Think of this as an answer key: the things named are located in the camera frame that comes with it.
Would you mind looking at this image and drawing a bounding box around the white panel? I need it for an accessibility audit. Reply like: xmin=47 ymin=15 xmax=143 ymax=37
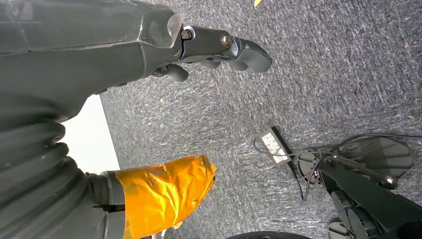
xmin=61 ymin=95 xmax=120 ymax=175

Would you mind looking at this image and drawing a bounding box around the black wheeled chair base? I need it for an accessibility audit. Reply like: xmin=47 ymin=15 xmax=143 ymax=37
xmin=297 ymin=136 xmax=422 ymax=239

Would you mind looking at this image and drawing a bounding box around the black round object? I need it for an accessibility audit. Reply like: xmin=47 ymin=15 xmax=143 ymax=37
xmin=225 ymin=231 xmax=312 ymax=239

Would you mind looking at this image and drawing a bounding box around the black power adapter white label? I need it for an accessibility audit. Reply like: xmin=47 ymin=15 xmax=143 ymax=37
xmin=258 ymin=126 xmax=296 ymax=172

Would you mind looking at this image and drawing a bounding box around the black adapter cable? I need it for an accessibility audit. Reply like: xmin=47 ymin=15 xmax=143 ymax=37
xmin=253 ymin=133 xmax=422 ymax=202

